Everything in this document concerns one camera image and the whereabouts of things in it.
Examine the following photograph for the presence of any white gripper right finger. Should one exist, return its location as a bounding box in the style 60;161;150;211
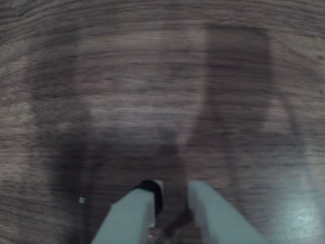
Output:
187;180;268;244

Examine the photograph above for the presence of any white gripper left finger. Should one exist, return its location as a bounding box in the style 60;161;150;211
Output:
90;179;164;244

